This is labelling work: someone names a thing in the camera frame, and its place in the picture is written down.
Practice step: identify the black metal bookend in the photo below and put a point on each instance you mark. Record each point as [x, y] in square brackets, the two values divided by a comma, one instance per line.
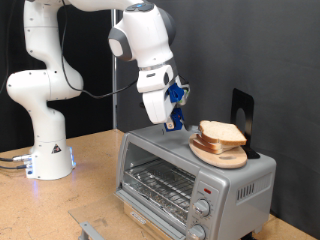
[248, 100]

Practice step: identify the metal spatula with blue block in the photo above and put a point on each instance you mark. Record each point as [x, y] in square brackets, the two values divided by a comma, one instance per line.
[178, 116]

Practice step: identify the oval wooden cutting board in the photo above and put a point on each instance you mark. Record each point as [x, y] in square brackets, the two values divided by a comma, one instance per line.
[226, 160]

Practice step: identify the wooden box under oven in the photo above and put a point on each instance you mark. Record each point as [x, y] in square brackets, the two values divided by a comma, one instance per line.
[156, 235]

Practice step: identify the black backdrop curtain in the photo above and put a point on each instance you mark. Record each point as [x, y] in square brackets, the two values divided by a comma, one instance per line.
[96, 113]

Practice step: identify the silver toaster oven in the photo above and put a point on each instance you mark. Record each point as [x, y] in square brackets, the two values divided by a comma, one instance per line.
[233, 206]

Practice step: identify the aluminium foil lined tray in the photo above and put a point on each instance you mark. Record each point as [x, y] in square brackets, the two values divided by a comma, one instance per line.
[150, 201]

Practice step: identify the blue mounted wrist camera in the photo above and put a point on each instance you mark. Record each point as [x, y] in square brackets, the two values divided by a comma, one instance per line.
[175, 93]

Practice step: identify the red oven indicator light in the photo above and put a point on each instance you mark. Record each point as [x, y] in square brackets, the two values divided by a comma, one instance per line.
[207, 191]

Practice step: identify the vertical metal pole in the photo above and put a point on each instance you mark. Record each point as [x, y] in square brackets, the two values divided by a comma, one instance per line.
[115, 110]

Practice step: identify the dark grey backdrop panel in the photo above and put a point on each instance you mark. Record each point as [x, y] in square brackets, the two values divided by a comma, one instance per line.
[233, 50]

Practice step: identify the white bread slice brown crust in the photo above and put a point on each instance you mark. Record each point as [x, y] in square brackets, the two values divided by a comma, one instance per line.
[221, 131]

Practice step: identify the silver oven temperature knob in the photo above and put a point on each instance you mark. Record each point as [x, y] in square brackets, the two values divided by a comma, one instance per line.
[201, 207]

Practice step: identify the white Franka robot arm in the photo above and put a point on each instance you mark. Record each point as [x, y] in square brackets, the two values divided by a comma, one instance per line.
[43, 133]

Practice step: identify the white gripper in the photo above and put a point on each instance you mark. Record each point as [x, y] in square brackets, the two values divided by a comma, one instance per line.
[156, 106]

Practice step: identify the silver oven timer knob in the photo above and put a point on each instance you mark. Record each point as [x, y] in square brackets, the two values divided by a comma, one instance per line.
[197, 232]

